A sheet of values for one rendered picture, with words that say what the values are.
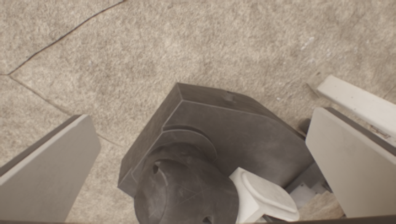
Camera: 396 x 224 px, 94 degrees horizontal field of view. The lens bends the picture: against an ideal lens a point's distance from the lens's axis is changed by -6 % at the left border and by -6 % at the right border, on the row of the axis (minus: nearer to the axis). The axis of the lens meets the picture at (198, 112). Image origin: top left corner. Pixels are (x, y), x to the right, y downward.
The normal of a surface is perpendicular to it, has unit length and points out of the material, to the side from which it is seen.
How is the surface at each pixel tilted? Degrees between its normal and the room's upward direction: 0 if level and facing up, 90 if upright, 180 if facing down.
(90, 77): 0
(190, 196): 55
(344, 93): 80
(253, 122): 0
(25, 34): 0
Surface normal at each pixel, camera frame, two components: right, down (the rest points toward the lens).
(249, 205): -0.55, -0.13
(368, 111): -0.70, -0.40
